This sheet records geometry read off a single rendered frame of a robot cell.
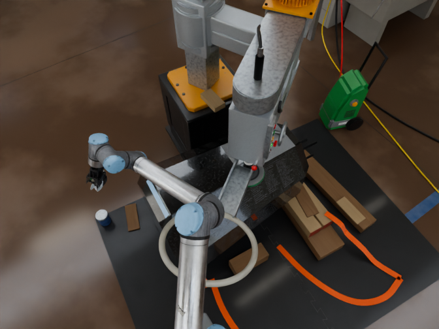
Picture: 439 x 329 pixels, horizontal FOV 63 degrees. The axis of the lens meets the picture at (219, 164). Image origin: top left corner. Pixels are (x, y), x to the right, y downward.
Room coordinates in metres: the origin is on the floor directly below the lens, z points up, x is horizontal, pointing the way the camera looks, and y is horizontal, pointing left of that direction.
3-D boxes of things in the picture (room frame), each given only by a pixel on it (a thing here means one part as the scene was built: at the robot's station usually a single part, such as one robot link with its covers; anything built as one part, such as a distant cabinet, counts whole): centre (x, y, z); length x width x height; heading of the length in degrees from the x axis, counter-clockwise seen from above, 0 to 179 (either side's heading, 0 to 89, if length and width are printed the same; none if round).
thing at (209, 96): (1.96, 0.04, 0.81); 0.20 x 0.10 x 0.05; 35
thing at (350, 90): (2.41, -1.25, 0.43); 0.35 x 0.35 x 0.87; 12
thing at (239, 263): (0.91, -0.22, 0.07); 0.30 x 0.12 x 0.12; 118
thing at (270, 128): (1.14, -0.27, 1.38); 0.08 x 0.03 x 0.28; 158
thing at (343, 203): (1.32, -1.11, 0.10); 0.25 x 0.10 x 0.01; 33
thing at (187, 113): (2.21, 0.11, 0.37); 0.66 x 0.66 x 0.74; 27
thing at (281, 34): (1.57, -0.32, 1.62); 0.96 x 0.25 x 0.17; 158
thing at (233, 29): (2.10, -0.05, 1.37); 0.74 x 0.34 x 0.25; 57
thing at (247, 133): (1.32, -0.22, 1.32); 0.36 x 0.22 x 0.45; 158
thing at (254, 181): (1.24, -0.19, 0.88); 0.21 x 0.21 x 0.01
